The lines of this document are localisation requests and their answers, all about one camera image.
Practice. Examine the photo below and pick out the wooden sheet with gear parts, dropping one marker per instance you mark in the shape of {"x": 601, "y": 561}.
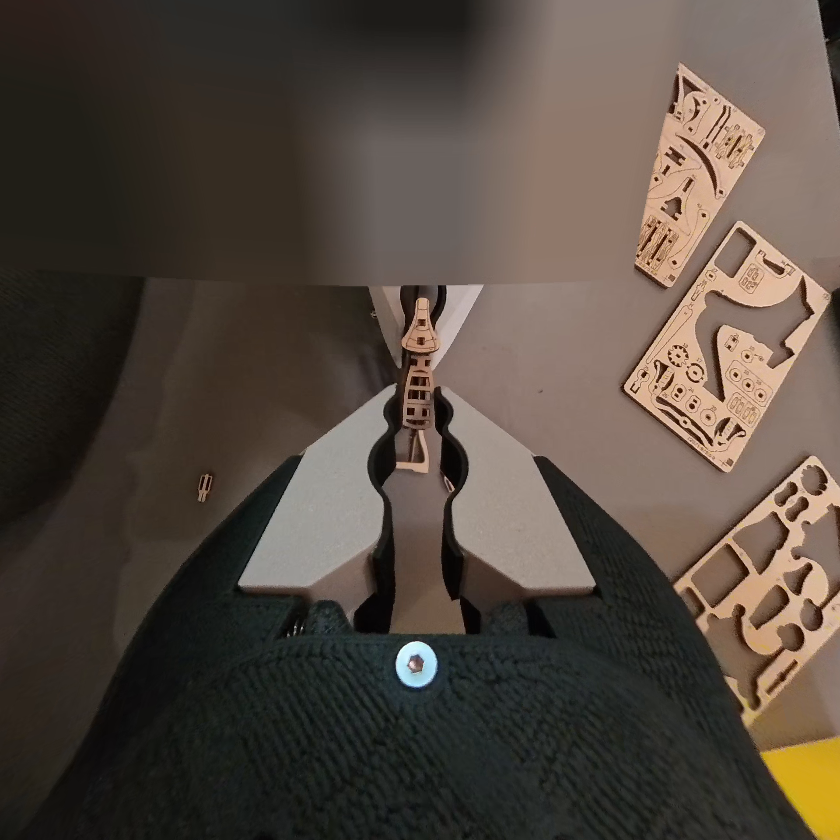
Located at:
{"x": 709, "y": 315}

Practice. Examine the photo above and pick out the mostly empty wooden sheet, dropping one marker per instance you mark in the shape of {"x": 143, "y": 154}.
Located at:
{"x": 761, "y": 630}

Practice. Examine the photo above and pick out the small slotted wooden piece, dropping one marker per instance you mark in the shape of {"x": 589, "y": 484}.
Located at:
{"x": 206, "y": 487}

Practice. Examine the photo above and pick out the wooden model assembly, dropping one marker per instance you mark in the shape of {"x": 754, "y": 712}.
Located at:
{"x": 417, "y": 394}

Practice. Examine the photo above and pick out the yellow plastic bin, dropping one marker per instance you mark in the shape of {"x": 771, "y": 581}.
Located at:
{"x": 807, "y": 800}

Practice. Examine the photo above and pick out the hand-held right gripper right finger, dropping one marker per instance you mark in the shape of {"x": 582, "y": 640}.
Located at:
{"x": 518, "y": 525}

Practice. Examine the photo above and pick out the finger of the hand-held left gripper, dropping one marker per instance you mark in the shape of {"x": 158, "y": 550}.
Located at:
{"x": 459, "y": 308}
{"x": 387, "y": 315}

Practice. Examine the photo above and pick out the wooden sheet with curved parts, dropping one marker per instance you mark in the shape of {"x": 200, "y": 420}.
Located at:
{"x": 702, "y": 164}

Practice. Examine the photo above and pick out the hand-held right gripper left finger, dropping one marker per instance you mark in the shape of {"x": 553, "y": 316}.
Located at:
{"x": 315, "y": 525}

